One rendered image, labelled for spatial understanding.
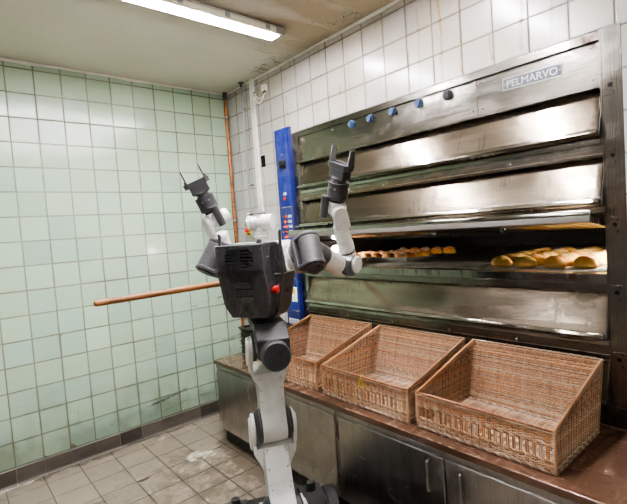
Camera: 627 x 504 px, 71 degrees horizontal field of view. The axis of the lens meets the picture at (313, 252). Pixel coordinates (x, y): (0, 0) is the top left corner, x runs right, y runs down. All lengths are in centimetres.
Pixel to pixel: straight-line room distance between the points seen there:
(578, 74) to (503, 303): 99
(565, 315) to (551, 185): 54
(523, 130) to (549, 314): 79
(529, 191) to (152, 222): 253
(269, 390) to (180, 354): 179
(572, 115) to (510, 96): 28
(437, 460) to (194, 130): 288
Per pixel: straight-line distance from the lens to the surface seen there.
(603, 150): 204
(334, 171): 182
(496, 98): 226
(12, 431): 345
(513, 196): 215
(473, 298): 230
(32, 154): 335
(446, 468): 195
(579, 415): 191
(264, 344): 173
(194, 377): 374
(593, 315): 209
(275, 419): 197
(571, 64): 216
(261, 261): 164
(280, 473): 205
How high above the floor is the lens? 143
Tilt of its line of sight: 3 degrees down
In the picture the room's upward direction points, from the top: 4 degrees counter-clockwise
